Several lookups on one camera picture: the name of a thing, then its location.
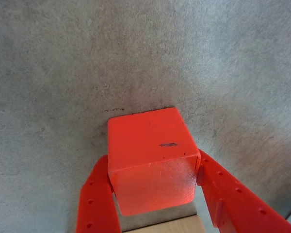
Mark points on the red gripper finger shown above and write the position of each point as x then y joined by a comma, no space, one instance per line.
237,206
97,194

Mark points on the red cube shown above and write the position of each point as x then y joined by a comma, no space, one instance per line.
148,145

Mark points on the wooden shape sorter box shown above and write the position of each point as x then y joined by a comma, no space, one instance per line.
172,227

